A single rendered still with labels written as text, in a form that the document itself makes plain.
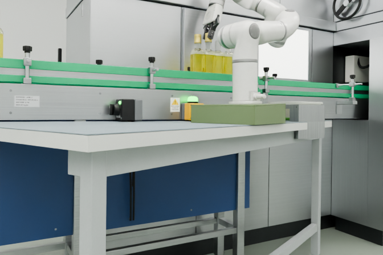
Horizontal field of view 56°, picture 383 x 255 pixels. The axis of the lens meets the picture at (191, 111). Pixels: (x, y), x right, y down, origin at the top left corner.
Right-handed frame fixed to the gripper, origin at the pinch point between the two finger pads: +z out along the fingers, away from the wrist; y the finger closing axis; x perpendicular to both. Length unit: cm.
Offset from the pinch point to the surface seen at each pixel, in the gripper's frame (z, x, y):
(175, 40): 3.7, -10.2, -15.1
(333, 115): 15, 91, 5
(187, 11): -11.9, -8.7, -12.2
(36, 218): 93, -55, 14
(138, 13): -1.2, -32.4, -14.9
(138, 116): 50, -32, 24
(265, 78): 14.1, 27.7, 15.7
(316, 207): 69, 80, 15
